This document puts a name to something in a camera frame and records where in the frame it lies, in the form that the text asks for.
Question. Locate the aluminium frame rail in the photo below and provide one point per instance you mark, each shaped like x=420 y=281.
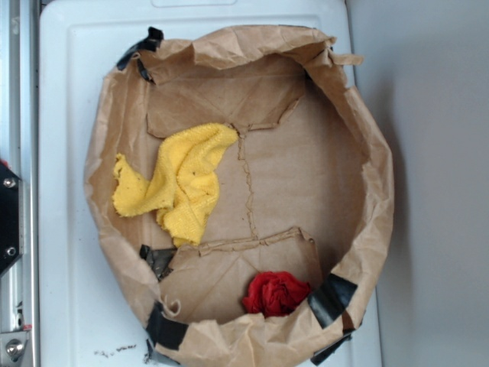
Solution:
x=18 y=315

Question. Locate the red paper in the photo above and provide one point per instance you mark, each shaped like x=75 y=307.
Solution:
x=275 y=294

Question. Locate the brown paper bag basket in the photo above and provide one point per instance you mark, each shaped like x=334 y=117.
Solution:
x=188 y=299

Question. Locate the yellow towel cloth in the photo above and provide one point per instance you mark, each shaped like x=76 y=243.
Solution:
x=184 y=188

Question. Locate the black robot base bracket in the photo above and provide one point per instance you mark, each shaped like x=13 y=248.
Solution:
x=11 y=218

